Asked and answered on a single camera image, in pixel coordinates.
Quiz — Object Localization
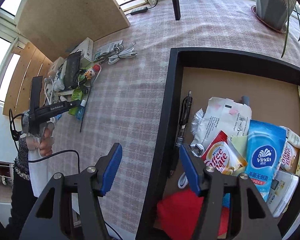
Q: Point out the white tin with barcode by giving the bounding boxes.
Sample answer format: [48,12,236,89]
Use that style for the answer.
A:
[266,170,299,218]

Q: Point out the red cloth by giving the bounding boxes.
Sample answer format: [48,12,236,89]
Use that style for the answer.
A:
[156,188,231,240]

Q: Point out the Coffee mate sachet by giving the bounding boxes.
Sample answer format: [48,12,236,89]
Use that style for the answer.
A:
[280,142,300,173]
[201,131,247,176]

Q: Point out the blue Vinda tissue pack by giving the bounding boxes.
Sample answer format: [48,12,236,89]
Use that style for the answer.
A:
[245,120,286,201]

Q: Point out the yellow green cleaning cloth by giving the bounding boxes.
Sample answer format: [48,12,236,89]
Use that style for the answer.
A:
[227,135,248,176]

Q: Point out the short white USB cable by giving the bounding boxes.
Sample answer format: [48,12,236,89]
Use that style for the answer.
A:
[177,172,191,190]

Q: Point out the small white cream tube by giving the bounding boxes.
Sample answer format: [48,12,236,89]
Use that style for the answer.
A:
[281,126,300,149]

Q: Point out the white torn foil pouch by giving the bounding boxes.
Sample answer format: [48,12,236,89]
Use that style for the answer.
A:
[192,97,252,148]

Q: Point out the black pen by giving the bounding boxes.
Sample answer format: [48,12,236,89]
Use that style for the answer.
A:
[168,90,192,178]

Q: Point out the black sorting tray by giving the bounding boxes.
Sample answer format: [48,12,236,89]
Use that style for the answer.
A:
[136,48,300,239]

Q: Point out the left hand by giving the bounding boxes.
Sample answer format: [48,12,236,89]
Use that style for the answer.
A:
[26,125,54,157]

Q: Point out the blue small spray bottle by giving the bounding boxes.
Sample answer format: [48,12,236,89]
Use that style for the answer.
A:
[75,99,87,120]

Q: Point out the black flat pouch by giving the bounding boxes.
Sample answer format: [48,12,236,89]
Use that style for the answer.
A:
[63,51,81,90]

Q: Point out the white cardboard box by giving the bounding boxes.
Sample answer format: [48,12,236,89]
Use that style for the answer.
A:
[71,37,94,68]

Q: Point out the blue white paper label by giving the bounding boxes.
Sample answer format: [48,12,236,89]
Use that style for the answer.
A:
[93,40,122,61]

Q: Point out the black power strip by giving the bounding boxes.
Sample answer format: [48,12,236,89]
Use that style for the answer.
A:
[130,7,148,15]

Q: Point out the potted spider plant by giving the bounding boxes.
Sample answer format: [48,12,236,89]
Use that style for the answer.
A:
[255,0,298,56]

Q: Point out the black USB cable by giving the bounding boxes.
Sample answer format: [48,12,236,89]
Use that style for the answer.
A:
[73,68,92,95]

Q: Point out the cartoon clown keychain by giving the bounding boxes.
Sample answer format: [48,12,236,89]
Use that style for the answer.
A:
[84,64,101,80]

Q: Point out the white coiled USB cable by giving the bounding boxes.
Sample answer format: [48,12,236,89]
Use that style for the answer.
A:
[108,47,138,65]

